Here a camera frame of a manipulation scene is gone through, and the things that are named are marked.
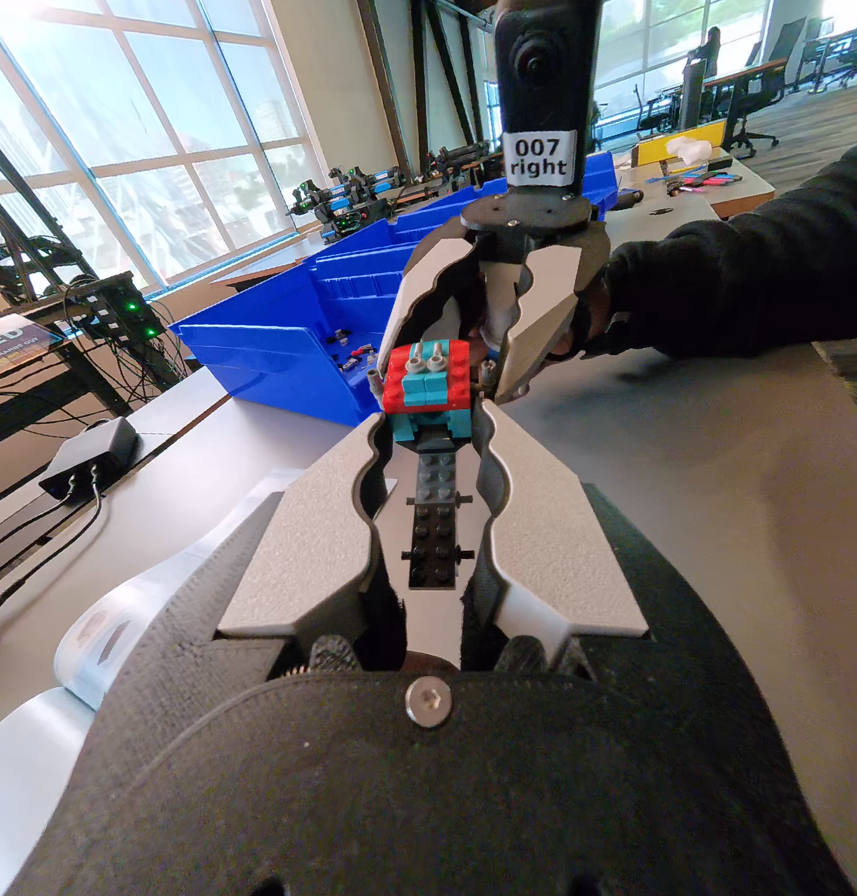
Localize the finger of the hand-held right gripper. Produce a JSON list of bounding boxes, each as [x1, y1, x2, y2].
[[376, 238, 485, 382], [481, 245, 586, 406]]

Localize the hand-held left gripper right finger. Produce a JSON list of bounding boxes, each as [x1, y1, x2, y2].
[[462, 400, 650, 666]]

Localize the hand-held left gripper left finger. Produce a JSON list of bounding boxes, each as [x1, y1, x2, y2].
[[217, 412, 401, 641]]

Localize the red teal toy brick model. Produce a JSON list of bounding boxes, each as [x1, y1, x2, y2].
[[365, 339, 491, 595]]

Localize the person's right forearm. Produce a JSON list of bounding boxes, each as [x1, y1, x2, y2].
[[599, 140, 857, 359]]

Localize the grey desk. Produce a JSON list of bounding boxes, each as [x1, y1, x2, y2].
[[0, 342, 857, 896]]

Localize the person's right hand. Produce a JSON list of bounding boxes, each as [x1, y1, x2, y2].
[[550, 269, 617, 363]]

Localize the empty blue plastic bin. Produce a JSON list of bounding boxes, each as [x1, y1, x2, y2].
[[393, 153, 620, 232], [306, 203, 471, 288]]

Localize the pile of small toy bricks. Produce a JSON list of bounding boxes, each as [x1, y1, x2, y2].
[[327, 328, 382, 373]]

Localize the row of black-blue robot arms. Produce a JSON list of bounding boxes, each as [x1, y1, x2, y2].
[[287, 140, 502, 245]]

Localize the white instruction booklet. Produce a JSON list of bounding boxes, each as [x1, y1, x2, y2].
[[0, 468, 307, 890]]

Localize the yellow box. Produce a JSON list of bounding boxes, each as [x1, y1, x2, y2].
[[630, 119, 728, 170]]

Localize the blue bin holding small bricks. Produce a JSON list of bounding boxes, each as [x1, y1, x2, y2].
[[169, 245, 418, 428]]

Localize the white table with wooden edge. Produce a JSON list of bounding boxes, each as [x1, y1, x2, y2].
[[603, 157, 777, 221]]

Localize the black power adapter box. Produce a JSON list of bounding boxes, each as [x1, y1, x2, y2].
[[38, 416, 140, 502]]

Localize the black hub with green lights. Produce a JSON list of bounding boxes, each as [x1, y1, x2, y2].
[[73, 279, 169, 345]]

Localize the large grid window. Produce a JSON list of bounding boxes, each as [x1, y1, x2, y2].
[[0, 0, 331, 291]]

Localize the printed sign board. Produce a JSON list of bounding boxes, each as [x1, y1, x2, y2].
[[0, 311, 71, 385]]

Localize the black metal rack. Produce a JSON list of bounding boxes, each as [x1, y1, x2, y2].
[[0, 122, 174, 452]]

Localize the bundle of black cables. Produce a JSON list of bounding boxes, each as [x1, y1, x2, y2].
[[47, 280, 195, 428]]

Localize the black cable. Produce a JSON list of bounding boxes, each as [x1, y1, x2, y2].
[[0, 470, 76, 561], [0, 470, 106, 624]]

